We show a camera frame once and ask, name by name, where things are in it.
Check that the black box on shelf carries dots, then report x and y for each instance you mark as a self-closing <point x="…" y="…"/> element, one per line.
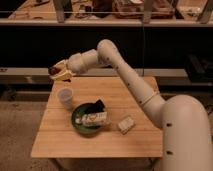
<point x="199" y="69"/>

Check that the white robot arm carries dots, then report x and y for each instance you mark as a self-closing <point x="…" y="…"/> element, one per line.
<point x="187" y="143"/>

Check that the green plate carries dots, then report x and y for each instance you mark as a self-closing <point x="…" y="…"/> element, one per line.
<point x="82" y="110"/>

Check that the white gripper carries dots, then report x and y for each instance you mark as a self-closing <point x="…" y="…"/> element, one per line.
<point x="78" y="63"/>

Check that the wooden table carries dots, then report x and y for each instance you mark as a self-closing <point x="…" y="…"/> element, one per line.
<point x="56" y="137"/>

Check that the red pepper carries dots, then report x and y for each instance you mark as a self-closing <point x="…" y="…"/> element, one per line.
<point x="53" y="70"/>

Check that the black object on plate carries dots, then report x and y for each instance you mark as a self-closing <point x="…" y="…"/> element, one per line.
<point x="96" y="107"/>

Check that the white food package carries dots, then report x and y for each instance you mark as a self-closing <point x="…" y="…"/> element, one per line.
<point x="94" y="119"/>

